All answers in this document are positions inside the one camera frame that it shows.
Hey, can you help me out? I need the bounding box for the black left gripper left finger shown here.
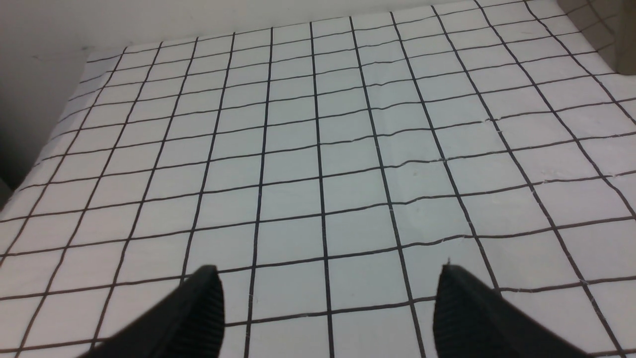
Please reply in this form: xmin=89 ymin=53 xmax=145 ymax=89
xmin=82 ymin=265 xmax=225 ymax=358

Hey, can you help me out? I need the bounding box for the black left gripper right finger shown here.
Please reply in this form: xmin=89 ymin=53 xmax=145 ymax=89
xmin=432 ymin=264 xmax=588 ymax=358

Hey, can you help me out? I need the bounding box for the white black-grid tablecloth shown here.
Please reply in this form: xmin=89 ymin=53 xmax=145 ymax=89
xmin=1 ymin=0 xmax=635 ymax=358

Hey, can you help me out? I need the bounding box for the olive plastic bin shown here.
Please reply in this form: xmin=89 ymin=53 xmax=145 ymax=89
xmin=557 ymin=0 xmax=636 ymax=76

